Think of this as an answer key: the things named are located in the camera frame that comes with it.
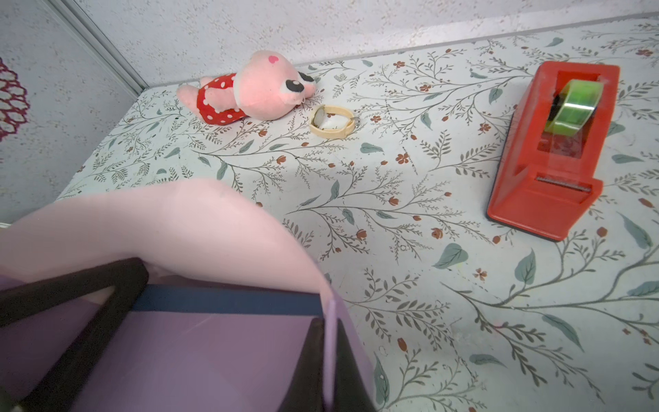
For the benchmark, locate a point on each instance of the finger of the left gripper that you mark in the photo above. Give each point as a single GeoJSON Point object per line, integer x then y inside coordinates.
{"type": "Point", "coordinates": [59, 388]}

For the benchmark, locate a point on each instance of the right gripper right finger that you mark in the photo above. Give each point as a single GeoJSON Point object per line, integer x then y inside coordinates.
{"type": "Point", "coordinates": [350, 393]}

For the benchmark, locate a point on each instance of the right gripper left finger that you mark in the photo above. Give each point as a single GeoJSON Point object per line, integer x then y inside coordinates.
{"type": "Point", "coordinates": [305, 392]}

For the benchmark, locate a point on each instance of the red tape dispenser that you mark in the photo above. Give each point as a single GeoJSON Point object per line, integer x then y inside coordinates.
{"type": "Point", "coordinates": [546, 176]}

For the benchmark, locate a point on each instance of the clear tape roll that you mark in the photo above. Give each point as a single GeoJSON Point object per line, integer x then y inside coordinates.
{"type": "Point", "coordinates": [333, 122]}

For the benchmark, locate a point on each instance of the pink plush toy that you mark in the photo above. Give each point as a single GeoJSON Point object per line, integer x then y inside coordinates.
{"type": "Point", "coordinates": [267, 88]}

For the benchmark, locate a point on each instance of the pink wrapping paper sheet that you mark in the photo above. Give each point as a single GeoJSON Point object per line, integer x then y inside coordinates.
{"type": "Point", "coordinates": [191, 233]}

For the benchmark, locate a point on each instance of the blue gift box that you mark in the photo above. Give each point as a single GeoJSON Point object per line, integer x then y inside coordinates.
{"type": "Point", "coordinates": [245, 301]}

